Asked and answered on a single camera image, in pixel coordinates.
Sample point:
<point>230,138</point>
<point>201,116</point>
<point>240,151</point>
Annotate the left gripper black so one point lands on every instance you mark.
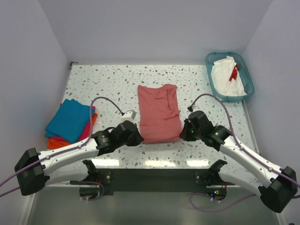
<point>137,139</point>

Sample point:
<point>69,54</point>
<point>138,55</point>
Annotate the white t shirt in bin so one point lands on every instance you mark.
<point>226,78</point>

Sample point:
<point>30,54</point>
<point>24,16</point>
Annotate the teal plastic bin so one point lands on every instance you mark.
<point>242,68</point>

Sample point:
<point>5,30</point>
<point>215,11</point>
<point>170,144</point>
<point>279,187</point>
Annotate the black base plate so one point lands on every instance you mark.
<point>149,180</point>

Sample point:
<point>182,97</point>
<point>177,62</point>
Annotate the folded teal t shirt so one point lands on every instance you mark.
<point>69,121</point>

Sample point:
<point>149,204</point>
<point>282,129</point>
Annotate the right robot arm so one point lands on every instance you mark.
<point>274,185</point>

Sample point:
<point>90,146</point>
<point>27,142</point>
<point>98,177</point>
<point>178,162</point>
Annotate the folded orange t shirt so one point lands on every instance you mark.
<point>57,142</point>

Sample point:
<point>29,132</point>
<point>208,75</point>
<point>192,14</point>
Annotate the salmon pink t shirt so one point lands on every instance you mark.
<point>159,114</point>

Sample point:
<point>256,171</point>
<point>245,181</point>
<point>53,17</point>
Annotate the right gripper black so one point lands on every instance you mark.
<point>184,134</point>

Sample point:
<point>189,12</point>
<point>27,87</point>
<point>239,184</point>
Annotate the folded magenta t shirt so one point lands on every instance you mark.
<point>86,131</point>

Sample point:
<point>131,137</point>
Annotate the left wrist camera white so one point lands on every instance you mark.
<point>129,115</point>

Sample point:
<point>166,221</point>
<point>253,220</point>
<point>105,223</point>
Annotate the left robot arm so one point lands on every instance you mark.
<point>65,159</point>

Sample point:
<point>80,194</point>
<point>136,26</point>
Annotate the aluminium rail frame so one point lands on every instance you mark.
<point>100,190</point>

